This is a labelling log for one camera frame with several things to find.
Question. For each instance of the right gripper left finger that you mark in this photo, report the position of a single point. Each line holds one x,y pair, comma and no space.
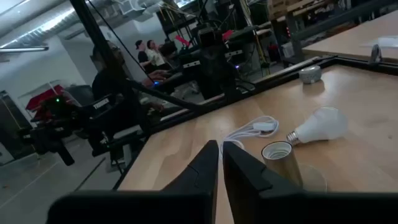
186,205

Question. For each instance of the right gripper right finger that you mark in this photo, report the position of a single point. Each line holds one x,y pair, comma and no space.
280,208

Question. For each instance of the brass lamp base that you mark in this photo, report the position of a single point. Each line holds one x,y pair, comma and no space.
281,168

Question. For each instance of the white lightbulb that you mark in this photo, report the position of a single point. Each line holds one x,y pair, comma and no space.
323,124

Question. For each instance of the black background robot arm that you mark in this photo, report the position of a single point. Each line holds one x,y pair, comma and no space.
99,107

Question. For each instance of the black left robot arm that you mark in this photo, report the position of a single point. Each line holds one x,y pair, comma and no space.
217,68

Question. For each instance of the small grey patterned bowl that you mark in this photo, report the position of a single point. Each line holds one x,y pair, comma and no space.
310,74

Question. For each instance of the person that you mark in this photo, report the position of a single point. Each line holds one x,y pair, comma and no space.
109,84
143,57
155,56

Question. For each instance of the black desk clamp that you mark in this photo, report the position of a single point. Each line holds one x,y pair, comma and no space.
372,55

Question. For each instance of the tan wooden desk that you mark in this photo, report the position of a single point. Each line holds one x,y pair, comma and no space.
342,40

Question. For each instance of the black cabinet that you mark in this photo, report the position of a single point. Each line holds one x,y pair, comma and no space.
12,124

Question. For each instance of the silver rectangular desk plate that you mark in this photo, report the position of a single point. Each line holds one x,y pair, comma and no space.
382,42

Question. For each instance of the long ceiling light fixture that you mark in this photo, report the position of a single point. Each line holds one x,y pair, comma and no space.
25,49

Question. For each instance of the black aluminium table frame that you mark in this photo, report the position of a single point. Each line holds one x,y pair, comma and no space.
351,62

